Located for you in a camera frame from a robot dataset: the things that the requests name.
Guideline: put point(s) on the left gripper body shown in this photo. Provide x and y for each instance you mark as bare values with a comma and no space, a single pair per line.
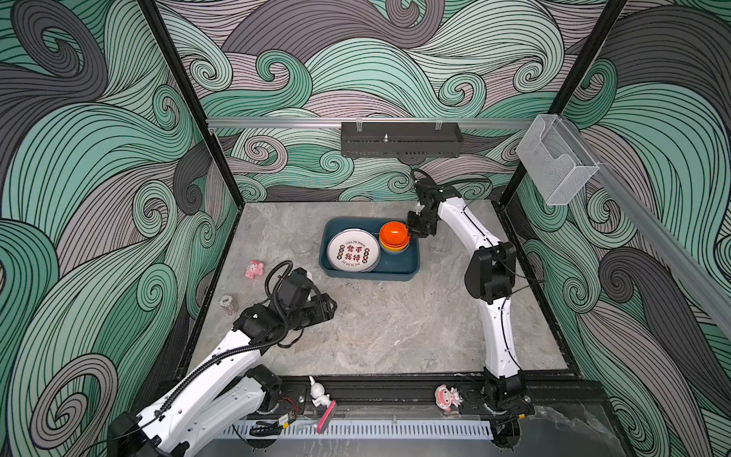
313,310

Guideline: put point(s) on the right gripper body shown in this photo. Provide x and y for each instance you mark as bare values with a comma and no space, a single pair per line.
422,224

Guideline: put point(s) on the orange bowl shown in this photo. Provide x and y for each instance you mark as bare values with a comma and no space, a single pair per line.
394,233

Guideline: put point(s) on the yellow bowl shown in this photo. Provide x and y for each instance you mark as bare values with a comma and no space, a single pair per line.
395,249

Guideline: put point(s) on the clear drinking glass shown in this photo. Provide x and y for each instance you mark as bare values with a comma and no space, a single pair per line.
301,245

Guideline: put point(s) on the white plate red circle characters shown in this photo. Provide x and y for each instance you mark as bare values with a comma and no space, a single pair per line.
353,250

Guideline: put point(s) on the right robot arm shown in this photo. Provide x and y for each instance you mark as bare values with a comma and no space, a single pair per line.
489,278

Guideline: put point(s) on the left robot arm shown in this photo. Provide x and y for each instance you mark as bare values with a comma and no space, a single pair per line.
187,417

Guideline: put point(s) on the teal plastic bin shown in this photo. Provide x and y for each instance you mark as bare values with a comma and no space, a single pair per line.
390,268

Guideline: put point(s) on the small pink toy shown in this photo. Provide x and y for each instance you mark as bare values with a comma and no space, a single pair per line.
255,269

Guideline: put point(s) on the white rabbit figurine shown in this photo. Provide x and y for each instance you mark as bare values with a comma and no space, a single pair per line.
318,394

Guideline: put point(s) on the pink pig figurine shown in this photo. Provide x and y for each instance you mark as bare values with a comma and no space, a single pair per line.
447,399

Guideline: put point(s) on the black perforated wall tray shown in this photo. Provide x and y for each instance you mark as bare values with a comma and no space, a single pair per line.
401,140

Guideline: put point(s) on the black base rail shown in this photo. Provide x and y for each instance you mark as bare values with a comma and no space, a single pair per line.
480,395

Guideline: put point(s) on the white slotted cable duct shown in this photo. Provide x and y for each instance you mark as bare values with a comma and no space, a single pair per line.
372,429

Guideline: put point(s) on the clear acrylic wall box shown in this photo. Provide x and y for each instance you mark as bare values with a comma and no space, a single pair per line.
557,159

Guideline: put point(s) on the aluminium wall rail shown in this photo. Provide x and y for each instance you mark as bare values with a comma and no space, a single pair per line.
288,122

